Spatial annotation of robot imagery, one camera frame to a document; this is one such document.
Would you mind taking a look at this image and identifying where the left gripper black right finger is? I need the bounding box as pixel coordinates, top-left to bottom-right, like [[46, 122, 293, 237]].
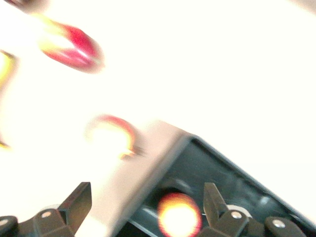
[[197, 182, 266, 237]]

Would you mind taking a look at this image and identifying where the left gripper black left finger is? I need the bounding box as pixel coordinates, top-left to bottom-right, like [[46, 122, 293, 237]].
[[34, 181, 93, 237]]

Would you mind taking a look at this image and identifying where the red yellow apple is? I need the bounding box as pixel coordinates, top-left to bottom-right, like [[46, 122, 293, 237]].
[[157, 192, 202, 237], [83, 114, 145, 161]]

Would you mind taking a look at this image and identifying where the black plastic box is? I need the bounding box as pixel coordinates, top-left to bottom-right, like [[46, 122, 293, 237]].
[[116, 135, 316, 237]]

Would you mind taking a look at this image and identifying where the yellow banana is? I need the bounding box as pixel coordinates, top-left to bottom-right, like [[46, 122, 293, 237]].
[[0, 49, 18, 152]]

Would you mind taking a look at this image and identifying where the red yellow mango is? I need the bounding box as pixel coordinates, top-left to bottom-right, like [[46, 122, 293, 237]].
[[37, 13, 106, 75]]

